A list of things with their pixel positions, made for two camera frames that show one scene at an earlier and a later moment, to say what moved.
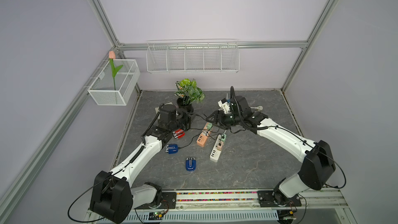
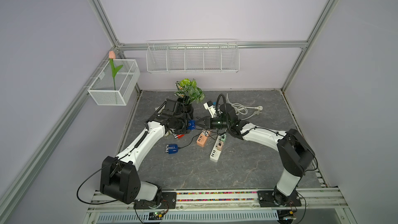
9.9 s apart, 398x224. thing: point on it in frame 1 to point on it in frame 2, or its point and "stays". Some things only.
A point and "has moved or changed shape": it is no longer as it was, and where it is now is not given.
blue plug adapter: [171, 149] stays
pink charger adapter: [219, 148] stays
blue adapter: [190, 164] has moved or changed shape
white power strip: [215, 153] stays
